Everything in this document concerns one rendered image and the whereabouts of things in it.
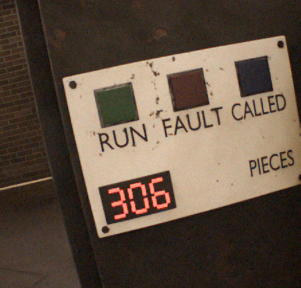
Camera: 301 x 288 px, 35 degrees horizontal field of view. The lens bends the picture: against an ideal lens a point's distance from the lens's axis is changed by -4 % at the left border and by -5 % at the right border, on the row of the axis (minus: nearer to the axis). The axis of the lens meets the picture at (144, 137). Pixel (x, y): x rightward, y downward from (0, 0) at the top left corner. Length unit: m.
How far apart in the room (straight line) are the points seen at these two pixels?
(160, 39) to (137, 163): 0.14
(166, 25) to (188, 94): 0.08
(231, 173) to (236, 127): 0.05
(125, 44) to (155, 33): 0.04
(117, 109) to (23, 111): 6.00
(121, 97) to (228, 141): 0.13
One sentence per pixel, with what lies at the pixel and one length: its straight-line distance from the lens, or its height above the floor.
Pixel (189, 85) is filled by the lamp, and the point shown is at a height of 1.20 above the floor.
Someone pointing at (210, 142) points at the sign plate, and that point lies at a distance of 0.55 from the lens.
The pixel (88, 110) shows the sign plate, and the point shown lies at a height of 1.20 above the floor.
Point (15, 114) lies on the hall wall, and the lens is 6.52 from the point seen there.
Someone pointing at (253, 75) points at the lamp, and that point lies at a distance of 0.56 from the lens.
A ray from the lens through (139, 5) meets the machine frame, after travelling 0.55.
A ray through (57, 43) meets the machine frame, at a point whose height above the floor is 1.28.
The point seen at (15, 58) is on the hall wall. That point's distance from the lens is 6.52.
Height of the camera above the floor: 1.24
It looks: 9 degrees down
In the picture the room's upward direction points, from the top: 12 degrees counter-clockwise
